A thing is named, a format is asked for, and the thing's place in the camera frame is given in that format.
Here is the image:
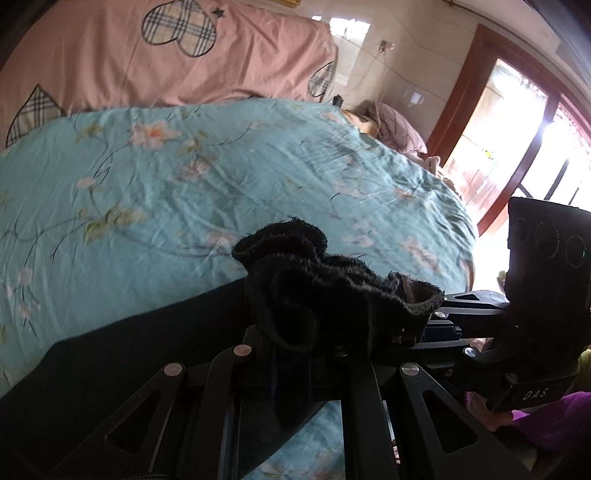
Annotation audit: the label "pink quilt with plaid hearts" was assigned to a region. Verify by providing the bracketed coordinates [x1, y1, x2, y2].
[1, 1, 338, 148]

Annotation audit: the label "pink crumpled cloth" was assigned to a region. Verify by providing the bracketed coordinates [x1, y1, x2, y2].
[344, 100, 429, 156]

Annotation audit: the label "person's right hand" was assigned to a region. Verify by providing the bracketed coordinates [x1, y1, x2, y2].
[466, 392, 513, 432]

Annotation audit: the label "red wooden door frame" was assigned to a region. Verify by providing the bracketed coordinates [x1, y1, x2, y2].
[428, 25, 590, 234]

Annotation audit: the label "light blue floral bedsheet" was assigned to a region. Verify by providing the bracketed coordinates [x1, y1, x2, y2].
[0, 97, 477, 480]

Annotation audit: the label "purple sleeve forearm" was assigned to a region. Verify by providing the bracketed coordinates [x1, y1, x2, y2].
[510, 347, 591, 451]

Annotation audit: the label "black pants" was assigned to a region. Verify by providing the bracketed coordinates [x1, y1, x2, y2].
[1, 219, 444, 479]

